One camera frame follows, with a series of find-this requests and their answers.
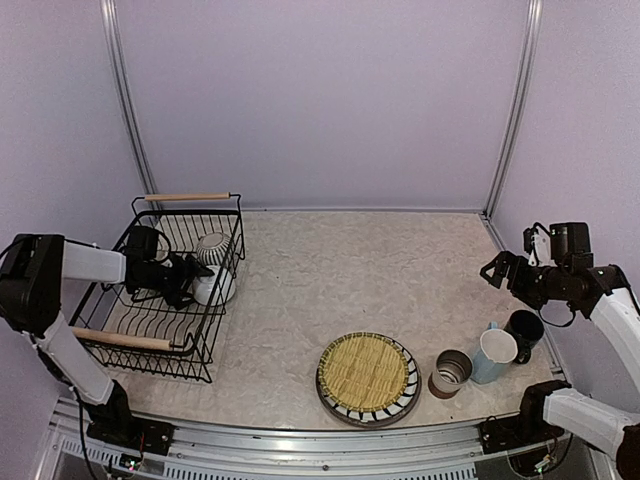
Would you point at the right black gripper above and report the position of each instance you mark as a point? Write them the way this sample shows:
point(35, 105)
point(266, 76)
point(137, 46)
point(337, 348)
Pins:
point(506, 259)

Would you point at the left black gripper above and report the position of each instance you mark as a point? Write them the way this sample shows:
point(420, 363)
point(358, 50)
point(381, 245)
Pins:
point(186, 273)

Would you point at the white ceramic bowl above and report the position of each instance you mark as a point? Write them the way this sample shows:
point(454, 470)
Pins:
point(215, 289)

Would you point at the dark navy cup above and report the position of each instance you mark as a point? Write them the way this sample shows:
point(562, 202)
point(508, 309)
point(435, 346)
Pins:
point(527, 330)

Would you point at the light blue faceted cup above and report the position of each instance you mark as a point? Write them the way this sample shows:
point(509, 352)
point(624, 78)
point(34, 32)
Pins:
point(497, 349)

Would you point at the white brown ceramic cup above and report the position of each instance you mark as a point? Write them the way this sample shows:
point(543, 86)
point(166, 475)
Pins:
point(452, 369)

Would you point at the black white striped plate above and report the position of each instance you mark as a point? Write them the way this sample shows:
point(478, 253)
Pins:
point(407, 380)

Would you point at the yellow woven bamboo mat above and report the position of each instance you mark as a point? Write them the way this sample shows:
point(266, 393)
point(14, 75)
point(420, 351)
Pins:
point(363, 372)

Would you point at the grey deer pattern plate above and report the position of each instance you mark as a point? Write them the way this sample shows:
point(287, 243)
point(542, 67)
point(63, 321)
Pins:
point(415, 400)

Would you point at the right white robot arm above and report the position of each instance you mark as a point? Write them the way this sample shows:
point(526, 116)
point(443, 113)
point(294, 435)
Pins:
point(604, 297)

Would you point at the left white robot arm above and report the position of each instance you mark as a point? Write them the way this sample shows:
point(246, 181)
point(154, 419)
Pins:
point(32, 273)

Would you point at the striped ceramic bowl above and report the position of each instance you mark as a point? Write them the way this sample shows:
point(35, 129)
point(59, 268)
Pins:
point(212, 248)

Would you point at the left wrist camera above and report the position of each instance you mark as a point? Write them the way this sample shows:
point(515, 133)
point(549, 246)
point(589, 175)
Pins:
point(142, 244)

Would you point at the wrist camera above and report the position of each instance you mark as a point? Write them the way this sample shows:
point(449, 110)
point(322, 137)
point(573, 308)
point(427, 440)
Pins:
point(566, 245)
point(142, 244)

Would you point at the black wire dish rack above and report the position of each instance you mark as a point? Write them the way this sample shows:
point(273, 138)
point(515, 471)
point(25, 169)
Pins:
point(146, 335)

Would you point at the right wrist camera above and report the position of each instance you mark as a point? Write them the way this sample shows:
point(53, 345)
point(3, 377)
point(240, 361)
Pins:
point(566, 245)

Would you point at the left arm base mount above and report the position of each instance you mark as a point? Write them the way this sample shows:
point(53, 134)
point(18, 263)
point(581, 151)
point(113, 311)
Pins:
point(141, 434)

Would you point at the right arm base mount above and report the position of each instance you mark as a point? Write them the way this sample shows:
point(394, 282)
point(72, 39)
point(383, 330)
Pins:
point(513, 432)

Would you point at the front aluminium rail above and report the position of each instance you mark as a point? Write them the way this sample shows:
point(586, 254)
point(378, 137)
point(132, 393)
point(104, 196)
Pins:
point(200, 450)

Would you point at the right aluminium frame post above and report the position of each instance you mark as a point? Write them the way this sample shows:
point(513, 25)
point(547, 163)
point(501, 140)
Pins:
point(517, 108)

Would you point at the aluminium frame post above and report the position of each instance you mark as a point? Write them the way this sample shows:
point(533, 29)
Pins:
point(117, 60)
point(517, 108)

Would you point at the left aluminium frame post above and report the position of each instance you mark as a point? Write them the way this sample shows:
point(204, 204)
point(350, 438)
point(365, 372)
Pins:
point(117, 60)

